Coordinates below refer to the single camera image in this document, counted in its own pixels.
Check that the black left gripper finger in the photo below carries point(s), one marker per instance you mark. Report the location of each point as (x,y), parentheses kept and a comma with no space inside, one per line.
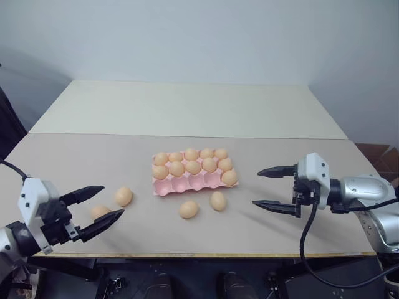
(82,194)
(99,224)

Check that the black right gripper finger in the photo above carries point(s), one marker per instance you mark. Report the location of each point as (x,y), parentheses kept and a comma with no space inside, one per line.
(279,171)
(277,207)

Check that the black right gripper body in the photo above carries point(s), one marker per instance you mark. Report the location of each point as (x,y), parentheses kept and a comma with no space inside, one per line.
(307,191)

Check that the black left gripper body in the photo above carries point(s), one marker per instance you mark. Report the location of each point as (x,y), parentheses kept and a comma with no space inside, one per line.
(56,224)

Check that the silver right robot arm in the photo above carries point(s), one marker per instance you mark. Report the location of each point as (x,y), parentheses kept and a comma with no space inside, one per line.
(364,187)

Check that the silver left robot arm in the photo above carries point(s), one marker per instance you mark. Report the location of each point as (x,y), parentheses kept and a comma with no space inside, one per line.
(7,246)

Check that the pink plastic egg tray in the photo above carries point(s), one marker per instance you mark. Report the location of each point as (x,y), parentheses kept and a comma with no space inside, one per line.
(180,186)

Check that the tan egg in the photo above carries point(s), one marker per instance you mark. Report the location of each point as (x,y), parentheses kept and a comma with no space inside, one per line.
(225,164)
(160,172)
(175,156)
(209,164)
(176,168)
(189,209)
(124,196)
(161,158)
(229,178)
(99,211)
(192,167)
(218,201)
(221,154)
(191,154)
(207,153)

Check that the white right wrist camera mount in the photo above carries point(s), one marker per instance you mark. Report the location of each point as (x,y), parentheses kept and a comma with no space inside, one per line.
(315,166)

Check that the black table frame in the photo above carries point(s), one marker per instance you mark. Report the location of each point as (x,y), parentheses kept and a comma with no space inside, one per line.
(78,268)

